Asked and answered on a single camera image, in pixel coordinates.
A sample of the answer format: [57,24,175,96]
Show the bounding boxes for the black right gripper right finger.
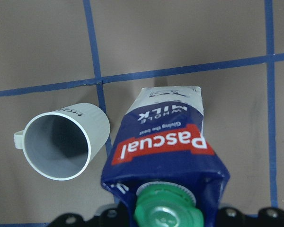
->
[216,207,284,227]

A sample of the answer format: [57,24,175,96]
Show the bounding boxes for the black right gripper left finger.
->
[48,202,131,227]

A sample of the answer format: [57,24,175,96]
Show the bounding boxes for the blue white Pascal milk carton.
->
[101,86,230,227]

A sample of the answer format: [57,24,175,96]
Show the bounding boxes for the white ribbed mug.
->
[14,103,110,181]

